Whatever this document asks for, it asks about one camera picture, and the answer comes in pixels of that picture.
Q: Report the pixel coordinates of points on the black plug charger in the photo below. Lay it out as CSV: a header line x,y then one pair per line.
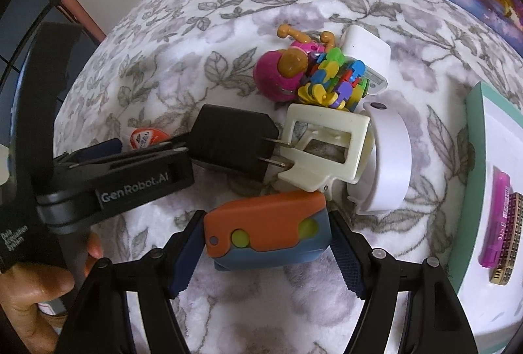
x,y
233,137

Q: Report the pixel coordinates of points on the colourful plastic block toy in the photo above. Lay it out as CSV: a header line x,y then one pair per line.
x,y
327,88

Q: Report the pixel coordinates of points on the purple tube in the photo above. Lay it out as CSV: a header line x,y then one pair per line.
x,y
496,223

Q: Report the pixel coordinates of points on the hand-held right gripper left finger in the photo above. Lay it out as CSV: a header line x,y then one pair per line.
x,y
184,256

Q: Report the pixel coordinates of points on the dark cabinet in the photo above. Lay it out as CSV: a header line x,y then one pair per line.
x,y
20,31

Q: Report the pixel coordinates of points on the orange blue toy knife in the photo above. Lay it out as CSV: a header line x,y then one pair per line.
x,y
265,223

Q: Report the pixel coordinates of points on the person's left hand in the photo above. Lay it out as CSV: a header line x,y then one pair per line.
x,y
24,296

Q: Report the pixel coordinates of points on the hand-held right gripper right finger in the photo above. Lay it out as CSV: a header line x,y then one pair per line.
x,y
347,256

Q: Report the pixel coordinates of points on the white round band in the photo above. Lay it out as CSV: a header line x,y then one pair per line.
x,y
392,158

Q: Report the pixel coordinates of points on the gold black patterned box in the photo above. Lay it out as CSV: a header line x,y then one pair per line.
x,y
510,247

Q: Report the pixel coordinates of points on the small red drink bottle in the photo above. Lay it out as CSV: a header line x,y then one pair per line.
x,y
145,137

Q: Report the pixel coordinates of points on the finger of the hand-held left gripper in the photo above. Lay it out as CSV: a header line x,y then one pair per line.
x,y
135,190
102,149

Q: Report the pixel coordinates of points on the cream plastic hair clip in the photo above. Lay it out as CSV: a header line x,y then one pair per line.
x,y
318,174

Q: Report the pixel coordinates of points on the teal tray white inside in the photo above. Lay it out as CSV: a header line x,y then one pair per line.
x,y
490,133

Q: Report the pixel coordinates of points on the white power adapter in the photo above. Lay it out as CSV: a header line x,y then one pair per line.
x,y
363,47

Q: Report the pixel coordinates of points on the pink snail toy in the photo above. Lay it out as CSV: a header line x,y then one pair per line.
x,y
269,76

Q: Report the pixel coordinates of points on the red-brown board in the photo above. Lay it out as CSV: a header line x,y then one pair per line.
x,y
81,17

